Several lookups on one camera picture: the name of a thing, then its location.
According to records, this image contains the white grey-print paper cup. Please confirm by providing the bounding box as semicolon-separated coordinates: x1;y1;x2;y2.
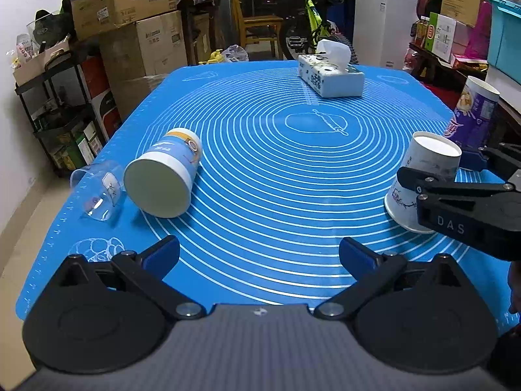
384;132;462;234

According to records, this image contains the tall purple paper cup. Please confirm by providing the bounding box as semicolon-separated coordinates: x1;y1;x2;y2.
443;76;500;148

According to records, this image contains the white blue yellow paper cup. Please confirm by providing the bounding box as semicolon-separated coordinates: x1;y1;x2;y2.
124;128;202;218

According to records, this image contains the clear plastic cup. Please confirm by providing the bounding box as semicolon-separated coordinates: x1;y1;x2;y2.
70;160;124;222

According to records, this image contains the dark wooden side table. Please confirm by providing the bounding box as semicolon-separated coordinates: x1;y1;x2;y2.
408;41;521;148

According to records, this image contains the teal plastic storage bin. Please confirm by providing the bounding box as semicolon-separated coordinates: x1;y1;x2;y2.
487;0;521;83

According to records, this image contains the blue silicone baking mat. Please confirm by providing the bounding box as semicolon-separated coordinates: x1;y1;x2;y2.
15;61;518;331

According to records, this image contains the white green product box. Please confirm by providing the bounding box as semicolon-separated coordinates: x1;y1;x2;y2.
424;12;457;62

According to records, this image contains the white patterned tissue box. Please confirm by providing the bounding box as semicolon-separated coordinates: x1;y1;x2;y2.
298;39;365;98

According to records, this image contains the black metal shelf rack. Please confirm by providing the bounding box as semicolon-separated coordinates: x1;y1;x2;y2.
13;49;122;178

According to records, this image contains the middle cardboard box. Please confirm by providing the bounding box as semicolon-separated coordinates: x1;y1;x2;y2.
99;11;187;85

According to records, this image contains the black green bicycle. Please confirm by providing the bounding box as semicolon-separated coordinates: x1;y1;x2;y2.
274;0;353;60

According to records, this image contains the wooden chair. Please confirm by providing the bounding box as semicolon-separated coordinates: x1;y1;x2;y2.
230;0;284;59

